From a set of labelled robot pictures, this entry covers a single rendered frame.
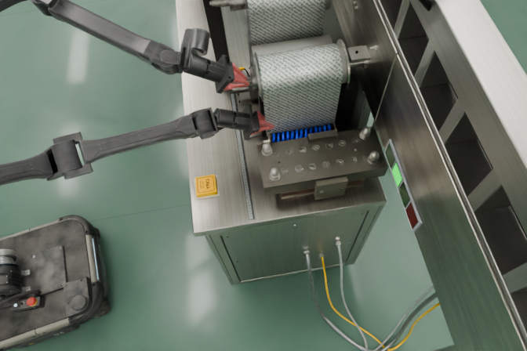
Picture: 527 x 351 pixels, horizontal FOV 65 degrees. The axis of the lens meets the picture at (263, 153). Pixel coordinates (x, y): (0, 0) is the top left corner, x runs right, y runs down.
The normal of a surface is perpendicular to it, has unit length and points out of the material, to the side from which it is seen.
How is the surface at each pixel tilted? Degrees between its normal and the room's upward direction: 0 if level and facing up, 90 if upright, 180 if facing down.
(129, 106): 0
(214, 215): 0
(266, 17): 92
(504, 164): 90
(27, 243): 0
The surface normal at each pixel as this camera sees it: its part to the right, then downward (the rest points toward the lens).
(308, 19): 0.16, 0.87
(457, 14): -0.05, -0.50
